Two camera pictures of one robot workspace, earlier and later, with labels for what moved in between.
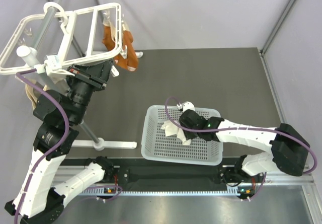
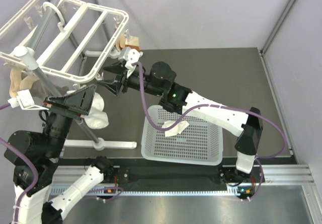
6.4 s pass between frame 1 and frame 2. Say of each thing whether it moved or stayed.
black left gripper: moved
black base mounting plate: stayed
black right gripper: moved
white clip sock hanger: moved
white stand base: stayed
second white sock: stayed
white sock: moved
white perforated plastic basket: stayed
